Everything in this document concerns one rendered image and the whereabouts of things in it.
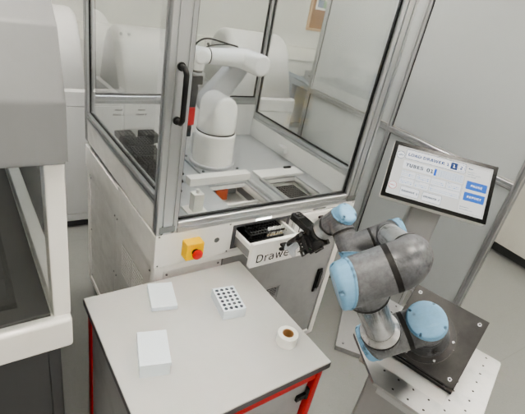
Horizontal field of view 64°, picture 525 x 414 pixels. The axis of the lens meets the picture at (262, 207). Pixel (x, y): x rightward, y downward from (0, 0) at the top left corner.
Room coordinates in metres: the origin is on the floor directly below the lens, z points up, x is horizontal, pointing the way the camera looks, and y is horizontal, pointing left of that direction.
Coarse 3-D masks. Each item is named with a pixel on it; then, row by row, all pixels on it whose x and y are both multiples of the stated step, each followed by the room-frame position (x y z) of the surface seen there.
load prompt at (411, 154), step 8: (408, 152) 2.12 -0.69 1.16; (416, 152) 2.12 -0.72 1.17; (416, 160) 2.09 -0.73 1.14; (424, 160) 2.09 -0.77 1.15; (432, 160) 2.09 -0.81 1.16; (440, 160) 2.09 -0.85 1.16; (448, 160) 2.09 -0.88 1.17; (448, 168) 2.06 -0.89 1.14; (456, 168) 2.06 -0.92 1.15; (464, 168) 2.06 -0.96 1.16
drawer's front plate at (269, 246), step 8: (264, 240) 1.37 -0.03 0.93; (272, 240) 1.38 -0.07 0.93; (280, 240) 1.40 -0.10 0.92; (256, 248) 1.33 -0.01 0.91; (264, 248) 1.36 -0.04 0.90; (272, 248) 1.38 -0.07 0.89; (248, 256) 1.33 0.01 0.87; (256, 256) 1.34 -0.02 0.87; (264, 256) 1.36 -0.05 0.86; (272, 256) 1.39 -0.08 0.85; (288, 256) 1.45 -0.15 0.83; (248, 264) 1.32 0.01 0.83; (256, 264) 1.34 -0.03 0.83
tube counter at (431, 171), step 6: (426, 168) 2.06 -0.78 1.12; (432, 168) 2.06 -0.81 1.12; (432, 174) 2.04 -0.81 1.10; (438, 174) 2.04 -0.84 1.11; (444, 174) 2.04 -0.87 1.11; (450, 174) 2.04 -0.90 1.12; (456, 174) 2.04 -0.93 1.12; (450, 180) 2.02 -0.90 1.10; (456, 180) 2.02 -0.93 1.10; (462, 180) 2.02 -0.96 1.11
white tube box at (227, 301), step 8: (216, 288) 1.19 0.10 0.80; (224, 288) 1.20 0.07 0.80; (232, 288) 1.22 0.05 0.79; (216, 296) 1.15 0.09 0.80; (224, 296) 1.16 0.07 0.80; (232, 296) 1.17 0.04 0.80; (216, 304) 1.14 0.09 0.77; (224, 304) 1.12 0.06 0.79; (232, 304) 1.13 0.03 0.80; (240, 304) 1.14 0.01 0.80; (224, 312) 1.08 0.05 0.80; (232, 312) 1.10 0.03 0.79; (240, 312) 1.11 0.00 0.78
